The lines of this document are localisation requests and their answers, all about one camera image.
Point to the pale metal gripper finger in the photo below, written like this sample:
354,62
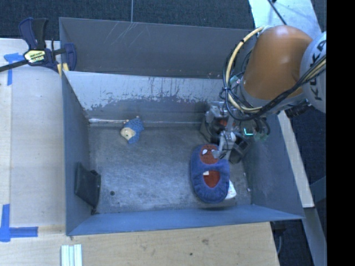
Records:
232,138
219,148

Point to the dark round cup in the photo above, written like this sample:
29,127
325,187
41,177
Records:
240,150

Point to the blue slipper with red face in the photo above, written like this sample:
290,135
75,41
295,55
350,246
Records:
208,182

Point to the white plastic piece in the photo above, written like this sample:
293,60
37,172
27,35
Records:
231,190

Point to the grey metal bin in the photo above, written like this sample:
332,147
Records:
155,170

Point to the small bear in blue knit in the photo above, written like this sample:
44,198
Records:
133,129

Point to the black flat block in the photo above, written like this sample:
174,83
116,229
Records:
87,184

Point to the pale wood board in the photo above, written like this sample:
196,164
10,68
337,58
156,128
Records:
36,148

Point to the black cylinder on white bracket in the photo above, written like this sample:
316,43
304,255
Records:
298,109

